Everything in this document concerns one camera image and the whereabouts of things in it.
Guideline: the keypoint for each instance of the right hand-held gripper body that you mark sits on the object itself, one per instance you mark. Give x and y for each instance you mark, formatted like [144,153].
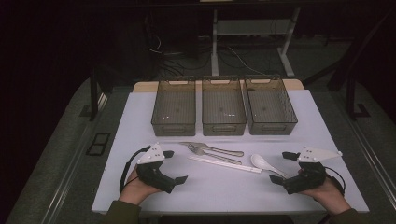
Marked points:
[306,179]

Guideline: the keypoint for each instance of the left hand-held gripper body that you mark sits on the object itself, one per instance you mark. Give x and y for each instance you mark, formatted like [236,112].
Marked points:
[152,175]

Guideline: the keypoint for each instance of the white ceramic soup spoon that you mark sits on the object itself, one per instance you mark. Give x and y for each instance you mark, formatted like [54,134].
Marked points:
[260,161]

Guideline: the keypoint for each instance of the white chopstick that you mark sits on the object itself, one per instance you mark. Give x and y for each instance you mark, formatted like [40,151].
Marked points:
[218,162]

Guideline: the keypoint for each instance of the steel fork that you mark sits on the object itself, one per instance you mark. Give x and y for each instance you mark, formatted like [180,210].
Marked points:
[218,157]

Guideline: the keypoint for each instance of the smoky clear plastic bin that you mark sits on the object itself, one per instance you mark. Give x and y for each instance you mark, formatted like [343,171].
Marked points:
[223,107]
[173,109]
[269,107]

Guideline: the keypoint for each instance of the steel table knife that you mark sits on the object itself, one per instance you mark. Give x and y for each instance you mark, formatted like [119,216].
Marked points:
[224,151]

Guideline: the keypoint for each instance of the person's left hand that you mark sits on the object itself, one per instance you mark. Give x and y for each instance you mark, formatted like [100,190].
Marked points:
[135,189]

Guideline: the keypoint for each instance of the person's right hand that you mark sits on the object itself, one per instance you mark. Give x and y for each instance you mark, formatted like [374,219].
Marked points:
[331,196]

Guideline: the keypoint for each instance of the white table sheet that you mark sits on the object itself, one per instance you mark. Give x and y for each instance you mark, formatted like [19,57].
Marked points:
[218,189]

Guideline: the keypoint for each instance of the black metal stand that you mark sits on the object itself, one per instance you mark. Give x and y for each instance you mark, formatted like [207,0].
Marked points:
[93,93]
[351,96]

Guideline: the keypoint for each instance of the white metal desk frame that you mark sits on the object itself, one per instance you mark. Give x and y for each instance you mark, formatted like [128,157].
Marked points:
[214,46]

